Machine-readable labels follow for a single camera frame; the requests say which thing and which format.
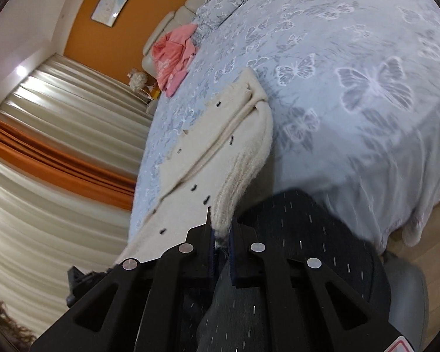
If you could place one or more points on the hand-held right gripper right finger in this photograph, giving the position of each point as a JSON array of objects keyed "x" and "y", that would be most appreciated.
[{"x": 242, "y": 260}]

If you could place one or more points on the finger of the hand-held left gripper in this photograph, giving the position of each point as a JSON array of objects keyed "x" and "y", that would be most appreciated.
[{"x": 79, "y": 282}]

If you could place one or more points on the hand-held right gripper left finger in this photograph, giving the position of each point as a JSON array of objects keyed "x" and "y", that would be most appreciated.
[{"x": 201, "y": 251}]

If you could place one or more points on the cream knit cardigan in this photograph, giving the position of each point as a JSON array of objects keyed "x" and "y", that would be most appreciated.
[{"x": 205, "y": 154}]

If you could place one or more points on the cream curtain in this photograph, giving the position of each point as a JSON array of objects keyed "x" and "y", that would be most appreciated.
[{"x": 58, "y": 256}]

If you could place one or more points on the dark patterned pants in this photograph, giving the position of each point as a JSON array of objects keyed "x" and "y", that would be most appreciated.
[{"x": 297, "y": 220}]

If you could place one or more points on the brown curly hair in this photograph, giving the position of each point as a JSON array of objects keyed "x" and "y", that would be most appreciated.
[{"x": 5, "y": 319}]

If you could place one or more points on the orange curtain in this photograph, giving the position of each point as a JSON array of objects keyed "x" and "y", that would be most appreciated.
[{"x": 58, "y": 157}]

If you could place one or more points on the grey rounded object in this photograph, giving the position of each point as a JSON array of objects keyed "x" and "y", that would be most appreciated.
[{"x": 407, "y": 293}]

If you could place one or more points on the white flower decoration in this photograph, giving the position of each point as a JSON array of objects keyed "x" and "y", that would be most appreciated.
[{"x": 137, "y": 80}]

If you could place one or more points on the pink garment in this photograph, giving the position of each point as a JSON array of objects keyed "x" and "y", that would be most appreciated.
[{"x": 172, "y": 58}]

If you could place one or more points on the bed with butterfly bedspread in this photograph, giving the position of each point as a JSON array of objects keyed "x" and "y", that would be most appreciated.
[{"x": 352, "y": 99}]

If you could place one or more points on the cream padded headboard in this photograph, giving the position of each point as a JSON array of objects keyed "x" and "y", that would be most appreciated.
[{"x": 161, "y": 33}]

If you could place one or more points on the butterfly print pillow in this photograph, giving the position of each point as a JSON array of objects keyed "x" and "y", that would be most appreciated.
[{"x": 227, "y": 3}]

